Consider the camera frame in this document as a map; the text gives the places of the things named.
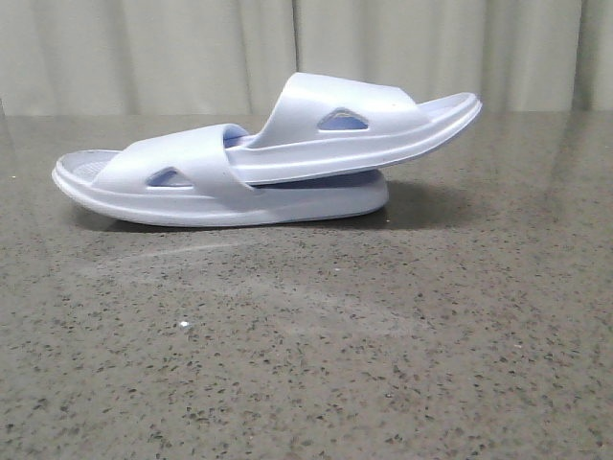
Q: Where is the light blue slipper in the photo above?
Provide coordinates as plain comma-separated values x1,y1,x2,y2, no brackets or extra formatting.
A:
226,73,482,185
52,125,389,227

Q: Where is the beige pleated curtain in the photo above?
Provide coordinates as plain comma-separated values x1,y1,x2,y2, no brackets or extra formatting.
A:
1,1,612,115

